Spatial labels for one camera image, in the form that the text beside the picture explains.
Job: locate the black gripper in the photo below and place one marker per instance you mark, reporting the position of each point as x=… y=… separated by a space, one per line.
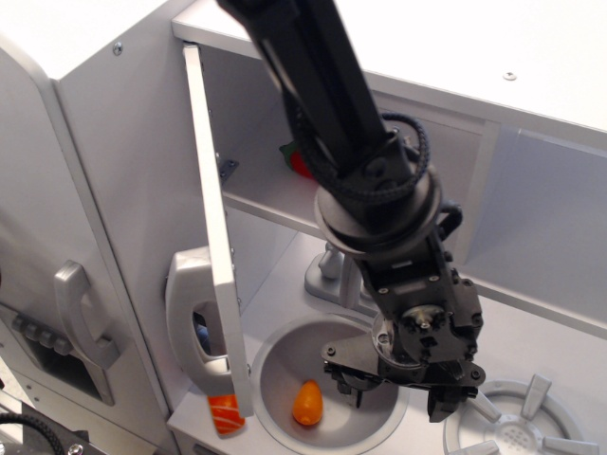
x=424 y=336

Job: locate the white microwave door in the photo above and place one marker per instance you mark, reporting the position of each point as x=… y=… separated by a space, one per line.
x=235 y=380

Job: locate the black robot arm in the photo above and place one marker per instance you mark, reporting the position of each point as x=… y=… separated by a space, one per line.
x=380 y=203

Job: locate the orange toy carrot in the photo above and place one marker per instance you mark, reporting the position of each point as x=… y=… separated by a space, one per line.
x=307 y=408

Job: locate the round grey sink bowl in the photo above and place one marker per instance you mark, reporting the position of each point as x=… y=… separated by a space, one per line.
x=290 y=357

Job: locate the grey toy faucet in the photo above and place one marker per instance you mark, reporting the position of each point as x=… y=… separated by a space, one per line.
x=335 y=277

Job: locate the grey stove burner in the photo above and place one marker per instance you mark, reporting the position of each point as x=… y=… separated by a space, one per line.
x=513 y=417

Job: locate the salmon sushi toy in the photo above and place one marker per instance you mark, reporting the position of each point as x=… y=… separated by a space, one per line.
x=225 y=414

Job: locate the white toy kitchen cabinet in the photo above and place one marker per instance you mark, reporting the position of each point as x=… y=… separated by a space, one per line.
x=99 y=167

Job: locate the red toy chili pepper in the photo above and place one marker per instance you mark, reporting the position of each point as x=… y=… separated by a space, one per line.
x=294 y=159

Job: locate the grey ice dispenser panel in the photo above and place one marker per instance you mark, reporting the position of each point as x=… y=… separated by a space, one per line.
x=52 y=353

